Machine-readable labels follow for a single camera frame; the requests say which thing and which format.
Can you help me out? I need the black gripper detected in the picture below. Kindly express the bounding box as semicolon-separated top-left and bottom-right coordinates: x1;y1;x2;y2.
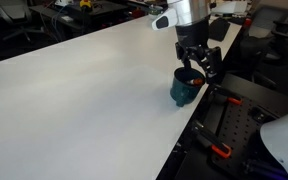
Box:
174;17;224;85

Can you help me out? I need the red marker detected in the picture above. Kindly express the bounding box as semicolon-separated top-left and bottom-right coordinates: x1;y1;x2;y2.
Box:
185;77;204;86

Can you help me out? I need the dark teal mug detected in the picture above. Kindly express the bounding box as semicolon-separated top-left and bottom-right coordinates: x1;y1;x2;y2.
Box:
169;67;207;108

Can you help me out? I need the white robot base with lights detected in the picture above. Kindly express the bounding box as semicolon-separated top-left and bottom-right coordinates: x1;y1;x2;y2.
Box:
259;105;288;180

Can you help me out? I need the black pad on table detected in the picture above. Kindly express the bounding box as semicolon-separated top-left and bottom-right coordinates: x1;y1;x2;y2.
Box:
208;17;232;43

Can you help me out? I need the black clamp with orange grip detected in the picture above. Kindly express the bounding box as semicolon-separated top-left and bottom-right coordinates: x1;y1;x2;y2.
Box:
208;84;244;106
190;120;233;160

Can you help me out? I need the grey office chair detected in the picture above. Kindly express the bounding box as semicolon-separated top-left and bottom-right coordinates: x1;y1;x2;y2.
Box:
242;0;288;101

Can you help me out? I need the black perforated mounting board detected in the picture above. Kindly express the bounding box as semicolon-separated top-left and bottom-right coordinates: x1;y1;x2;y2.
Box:
156;73;288;180

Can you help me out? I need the cluttered dark background desk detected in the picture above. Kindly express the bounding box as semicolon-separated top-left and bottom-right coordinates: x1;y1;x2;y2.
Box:
28;0;167;34

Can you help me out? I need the black office chair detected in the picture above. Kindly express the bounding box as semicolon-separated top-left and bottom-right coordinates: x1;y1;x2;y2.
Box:
0;0;36;43

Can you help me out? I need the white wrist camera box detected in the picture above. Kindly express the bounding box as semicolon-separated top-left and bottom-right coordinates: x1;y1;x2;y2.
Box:
151;7;179;32

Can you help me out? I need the small black bracket on board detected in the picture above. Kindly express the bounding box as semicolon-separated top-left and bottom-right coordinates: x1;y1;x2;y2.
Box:
249;105;279;125

